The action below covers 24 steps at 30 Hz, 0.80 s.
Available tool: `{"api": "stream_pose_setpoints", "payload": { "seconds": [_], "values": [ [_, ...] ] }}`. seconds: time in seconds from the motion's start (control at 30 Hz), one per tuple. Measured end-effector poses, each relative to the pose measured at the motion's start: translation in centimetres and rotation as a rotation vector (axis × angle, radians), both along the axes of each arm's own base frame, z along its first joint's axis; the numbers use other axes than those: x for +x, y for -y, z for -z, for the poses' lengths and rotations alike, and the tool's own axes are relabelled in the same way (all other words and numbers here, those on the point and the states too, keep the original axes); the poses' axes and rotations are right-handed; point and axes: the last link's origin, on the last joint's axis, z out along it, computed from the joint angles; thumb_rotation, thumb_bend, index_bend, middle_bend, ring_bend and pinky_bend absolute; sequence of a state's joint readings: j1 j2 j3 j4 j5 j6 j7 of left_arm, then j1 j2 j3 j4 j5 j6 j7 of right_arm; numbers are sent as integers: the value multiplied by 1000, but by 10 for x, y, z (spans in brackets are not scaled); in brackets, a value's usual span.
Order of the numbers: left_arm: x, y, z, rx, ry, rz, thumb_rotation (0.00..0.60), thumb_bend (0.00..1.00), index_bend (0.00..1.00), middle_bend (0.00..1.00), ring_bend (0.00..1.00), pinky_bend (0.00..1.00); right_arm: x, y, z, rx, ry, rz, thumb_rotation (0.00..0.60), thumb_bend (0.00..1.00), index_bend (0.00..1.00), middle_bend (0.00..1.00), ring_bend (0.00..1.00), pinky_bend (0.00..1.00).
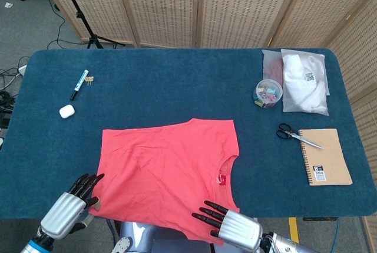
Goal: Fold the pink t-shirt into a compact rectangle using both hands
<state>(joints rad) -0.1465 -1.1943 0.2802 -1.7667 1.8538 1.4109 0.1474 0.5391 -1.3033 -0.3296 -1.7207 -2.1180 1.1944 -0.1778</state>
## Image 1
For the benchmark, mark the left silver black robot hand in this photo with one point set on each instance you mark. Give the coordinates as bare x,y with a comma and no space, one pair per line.
62,216

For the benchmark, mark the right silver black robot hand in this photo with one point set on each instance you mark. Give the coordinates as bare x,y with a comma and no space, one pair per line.
241,229

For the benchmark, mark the coral red t-shirt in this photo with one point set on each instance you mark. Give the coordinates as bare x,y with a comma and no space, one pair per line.
165,176

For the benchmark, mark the yellow floor tape strip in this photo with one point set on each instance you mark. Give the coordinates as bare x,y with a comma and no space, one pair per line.
294,229

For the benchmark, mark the blue-grey robot torso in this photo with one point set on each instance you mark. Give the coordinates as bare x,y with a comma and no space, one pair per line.
147,241

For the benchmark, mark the white earbuds case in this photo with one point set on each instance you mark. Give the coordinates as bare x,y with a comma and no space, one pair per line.
66,111

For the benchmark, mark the kraft spiral notebook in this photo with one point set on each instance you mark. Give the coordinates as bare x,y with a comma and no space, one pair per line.
327,158

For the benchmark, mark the white marker pen black cap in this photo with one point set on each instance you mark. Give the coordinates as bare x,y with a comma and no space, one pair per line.
79,85

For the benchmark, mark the clear jar of binder clips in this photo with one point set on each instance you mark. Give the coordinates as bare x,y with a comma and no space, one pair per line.
267,93

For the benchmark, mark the gold binder clip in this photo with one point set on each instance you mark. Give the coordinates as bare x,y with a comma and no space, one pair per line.
89,80

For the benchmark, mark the white power strip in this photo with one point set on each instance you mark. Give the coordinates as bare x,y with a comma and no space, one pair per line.
22,70

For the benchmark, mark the white garment in plastic bag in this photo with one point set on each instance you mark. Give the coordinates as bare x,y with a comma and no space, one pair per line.
303,88

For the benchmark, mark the frosted bag with red garment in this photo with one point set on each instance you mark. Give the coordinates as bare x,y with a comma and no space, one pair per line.
272,65

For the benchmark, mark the blue carpet table mat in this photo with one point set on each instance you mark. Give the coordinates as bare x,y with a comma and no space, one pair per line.
165,67

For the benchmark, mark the black tripod stand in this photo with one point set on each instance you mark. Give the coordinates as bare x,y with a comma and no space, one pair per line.
85,23

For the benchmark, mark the white paper scrap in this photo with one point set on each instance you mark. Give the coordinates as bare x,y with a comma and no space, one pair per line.
8,5

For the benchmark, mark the woven wooden folding screen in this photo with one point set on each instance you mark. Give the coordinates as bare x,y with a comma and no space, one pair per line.
165,5

